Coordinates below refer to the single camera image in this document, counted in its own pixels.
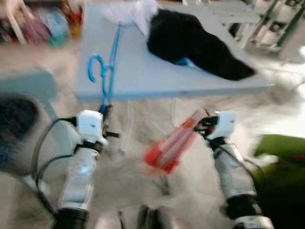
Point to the teal plastic container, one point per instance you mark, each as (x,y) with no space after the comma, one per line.
(55,26)

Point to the robot left leg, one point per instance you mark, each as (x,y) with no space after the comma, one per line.
(147,217)

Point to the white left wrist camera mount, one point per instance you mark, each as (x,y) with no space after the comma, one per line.
(90,126)

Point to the grey laundry basket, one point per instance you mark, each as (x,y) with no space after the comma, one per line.
(52,138)

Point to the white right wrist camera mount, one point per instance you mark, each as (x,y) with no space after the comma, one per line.
(225,124)

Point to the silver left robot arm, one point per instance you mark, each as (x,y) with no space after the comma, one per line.
(81,176)

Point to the pink garment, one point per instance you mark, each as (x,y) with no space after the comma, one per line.
(169,150)

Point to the blue cloth piece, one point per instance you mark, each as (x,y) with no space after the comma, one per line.
(186,63)

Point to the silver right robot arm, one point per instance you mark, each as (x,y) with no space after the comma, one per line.
(231,176)

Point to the black fleece garment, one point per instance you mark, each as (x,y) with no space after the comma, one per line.
(190,43)

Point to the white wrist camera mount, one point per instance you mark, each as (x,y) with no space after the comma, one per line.
(225,124)
(90,126)

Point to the pink bag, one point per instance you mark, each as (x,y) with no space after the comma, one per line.
(33,29)

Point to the green t-shirt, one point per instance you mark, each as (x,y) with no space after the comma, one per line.
(281,152)

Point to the blue plastic hanger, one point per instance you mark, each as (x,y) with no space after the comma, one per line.
(90,69)

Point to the grey folding table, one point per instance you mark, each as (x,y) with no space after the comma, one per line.
(143,71)

